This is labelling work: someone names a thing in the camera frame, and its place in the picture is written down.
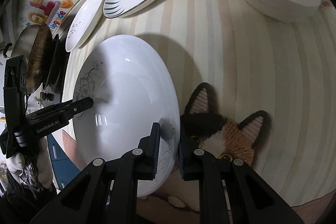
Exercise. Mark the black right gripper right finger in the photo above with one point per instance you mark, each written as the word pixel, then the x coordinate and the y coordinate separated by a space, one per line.
pixel 231 191

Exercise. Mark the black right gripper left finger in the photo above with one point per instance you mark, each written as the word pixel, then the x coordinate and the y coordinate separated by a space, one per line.
pixel 106 191

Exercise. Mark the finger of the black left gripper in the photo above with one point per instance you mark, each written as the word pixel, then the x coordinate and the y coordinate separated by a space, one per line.
pixel 52 118

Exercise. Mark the large white floral plate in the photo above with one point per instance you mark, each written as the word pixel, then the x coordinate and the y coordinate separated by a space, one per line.
pixel 131 90

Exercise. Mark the blue cabinet door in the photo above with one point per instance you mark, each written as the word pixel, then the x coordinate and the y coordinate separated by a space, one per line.
pixel 64 169

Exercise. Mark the calico cat shaped mat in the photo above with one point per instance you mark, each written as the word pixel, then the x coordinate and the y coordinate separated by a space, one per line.
pixel 223 137

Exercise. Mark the steel pot lid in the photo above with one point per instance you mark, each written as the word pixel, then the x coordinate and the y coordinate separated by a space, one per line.
pixel 36 45

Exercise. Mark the small white floral plate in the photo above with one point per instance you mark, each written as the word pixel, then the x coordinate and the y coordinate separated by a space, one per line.
pixel 83 24

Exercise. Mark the striped beige table mat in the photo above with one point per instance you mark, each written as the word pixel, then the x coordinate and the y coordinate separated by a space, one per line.
pixel 255 63

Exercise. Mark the colourful wall sticker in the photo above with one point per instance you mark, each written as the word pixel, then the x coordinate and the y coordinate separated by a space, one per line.
pixel 50 12

